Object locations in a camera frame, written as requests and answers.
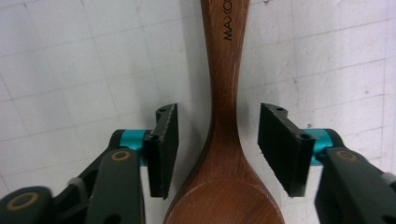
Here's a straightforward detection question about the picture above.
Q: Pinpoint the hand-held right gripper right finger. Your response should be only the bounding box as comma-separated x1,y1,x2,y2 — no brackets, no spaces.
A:
257,102,346,198

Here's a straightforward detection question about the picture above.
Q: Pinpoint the brown wooden spoon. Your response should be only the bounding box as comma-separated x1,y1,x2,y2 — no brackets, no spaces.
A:
163,0,286,224

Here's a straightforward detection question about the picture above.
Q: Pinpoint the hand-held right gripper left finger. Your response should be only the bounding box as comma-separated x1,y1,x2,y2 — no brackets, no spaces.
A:
109,103,180,201

